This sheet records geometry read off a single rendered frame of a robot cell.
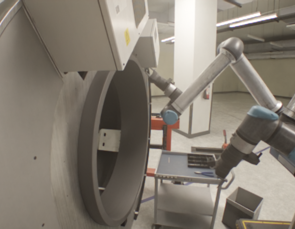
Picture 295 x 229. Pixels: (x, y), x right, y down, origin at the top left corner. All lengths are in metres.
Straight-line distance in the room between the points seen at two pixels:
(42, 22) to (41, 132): 0.22
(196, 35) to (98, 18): 3.68
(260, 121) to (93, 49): 0.53
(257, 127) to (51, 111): 0.60
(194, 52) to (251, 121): 3.32
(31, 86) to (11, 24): 0.11
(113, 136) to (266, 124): 1.05
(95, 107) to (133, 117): 0.77
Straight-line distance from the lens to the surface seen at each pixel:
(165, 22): 6.95
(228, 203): 1.92
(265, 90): 1.29
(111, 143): 1.35
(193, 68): 3.83
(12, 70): 0.36
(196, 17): 4.05
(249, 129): 0.63
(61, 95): 0.44
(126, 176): 1.19
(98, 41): 0.34
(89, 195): 0.56
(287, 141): 0.65
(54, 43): 0.40
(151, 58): 1.06
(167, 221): 1.81
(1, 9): 0.40
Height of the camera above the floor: 1.47
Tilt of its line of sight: 13 degrees down
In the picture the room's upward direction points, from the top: straight up
